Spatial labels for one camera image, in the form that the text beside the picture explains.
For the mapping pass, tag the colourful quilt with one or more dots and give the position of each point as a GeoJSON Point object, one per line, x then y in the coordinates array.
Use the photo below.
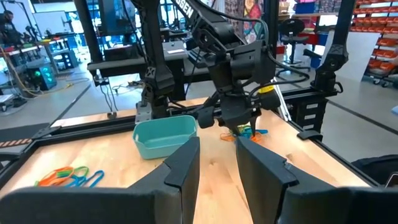
{"type": "Point", "coordinates": [252, 18]}

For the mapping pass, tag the black controller box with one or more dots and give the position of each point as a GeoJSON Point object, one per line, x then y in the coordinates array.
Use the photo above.
{"type": "Point", "coordinates": [309, 115]}

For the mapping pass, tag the dark floral fabric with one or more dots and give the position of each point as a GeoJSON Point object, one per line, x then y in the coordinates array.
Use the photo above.
{"type": "Point", "coordinates": [231, 15]}

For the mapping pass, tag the silver aluminium post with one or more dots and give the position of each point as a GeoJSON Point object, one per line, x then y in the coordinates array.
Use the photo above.
{"type": "Point", "coordinates": [283, 105]}

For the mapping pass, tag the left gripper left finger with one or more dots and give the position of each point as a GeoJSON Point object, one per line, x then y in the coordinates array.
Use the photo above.
{"type": "Point", "coordinates": [174, 193]}

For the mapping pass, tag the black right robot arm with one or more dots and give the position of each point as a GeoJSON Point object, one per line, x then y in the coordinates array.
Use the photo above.
{"type": "Point", "coordinates": [157, 77]}

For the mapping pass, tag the black aluminium table frame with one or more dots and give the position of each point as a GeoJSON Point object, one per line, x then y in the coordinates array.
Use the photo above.
{"type": "Point", "coordinates": [93, 129]}

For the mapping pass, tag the black chair seat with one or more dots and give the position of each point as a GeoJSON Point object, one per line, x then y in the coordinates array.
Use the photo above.
{"type": "Point", "coordinates": [376, 169]}

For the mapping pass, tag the orange rubber band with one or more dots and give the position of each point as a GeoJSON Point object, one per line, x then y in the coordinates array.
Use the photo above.
{"type": "Point", "coordinates": [226, 137]}
{"type": "Point", "coordinates": [53, 180]}

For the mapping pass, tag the black monitor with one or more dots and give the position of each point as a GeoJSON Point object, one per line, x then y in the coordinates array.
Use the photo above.
{"type": "Point", "coordinates": [115, 15]}

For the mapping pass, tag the person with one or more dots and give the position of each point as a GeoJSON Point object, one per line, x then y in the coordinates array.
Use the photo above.
{"type": "Point", "coordinates": [9, 28]}

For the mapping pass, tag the blue rubber band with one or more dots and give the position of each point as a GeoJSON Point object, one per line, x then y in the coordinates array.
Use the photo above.
{"type": "Point", "coordinates": [74, 181]}
{"type": "Point", "coordinates": [248, 132]}
{"type": "Point", "coordinates": [97, 178]}

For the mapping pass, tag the white panel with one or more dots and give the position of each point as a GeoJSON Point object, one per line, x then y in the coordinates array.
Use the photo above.
{"type": "Point", "coordinates": [351, 56]}

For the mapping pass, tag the silver arm base bracket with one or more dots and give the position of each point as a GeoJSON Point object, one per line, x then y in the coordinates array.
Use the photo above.
{"type": "Point", "coordinates": [143, 112]}

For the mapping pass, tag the white board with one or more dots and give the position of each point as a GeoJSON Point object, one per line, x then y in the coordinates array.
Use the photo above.
{"type": "Point", "coordinates": [51, 21]}

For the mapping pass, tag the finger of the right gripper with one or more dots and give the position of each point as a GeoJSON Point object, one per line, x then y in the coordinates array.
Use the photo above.
{"type": "Point", "coordinates": [253, 126]}
{"type": "Point", "coordinates": [235, 130]}

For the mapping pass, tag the black mat with hazard stripes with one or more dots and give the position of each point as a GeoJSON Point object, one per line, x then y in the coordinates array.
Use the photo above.
{"type": "Point", "coordinates": [18, 133]}

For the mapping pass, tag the teal plastic basket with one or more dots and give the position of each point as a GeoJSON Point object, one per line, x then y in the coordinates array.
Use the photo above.
{"type": "Point", "coordinates": [155, 146]}

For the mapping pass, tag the blue storage box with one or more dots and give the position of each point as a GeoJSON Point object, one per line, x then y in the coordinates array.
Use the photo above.
{"type": "Point", "coordinates": [304, 7]}

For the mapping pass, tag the shelf with orange bins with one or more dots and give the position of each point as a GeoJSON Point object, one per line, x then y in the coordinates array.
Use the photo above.
{"type": "Point", "coordinates": [376, 31]}

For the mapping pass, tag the computer with green lights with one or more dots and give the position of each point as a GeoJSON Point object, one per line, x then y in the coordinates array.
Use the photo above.
{"type": "Point", "coordinates": [42, 76]}

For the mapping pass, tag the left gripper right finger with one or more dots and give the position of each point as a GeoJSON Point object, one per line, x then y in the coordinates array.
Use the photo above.
{"type": "Point", "coordinates": [267, 193]}

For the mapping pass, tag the black office chair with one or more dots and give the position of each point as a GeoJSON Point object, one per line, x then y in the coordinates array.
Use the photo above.
{"type": "Point", "coordinates": [290, 29]}

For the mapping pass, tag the black standing desk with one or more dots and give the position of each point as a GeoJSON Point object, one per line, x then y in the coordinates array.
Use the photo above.
{"type": "Point", "coordinates": [31, 49]}

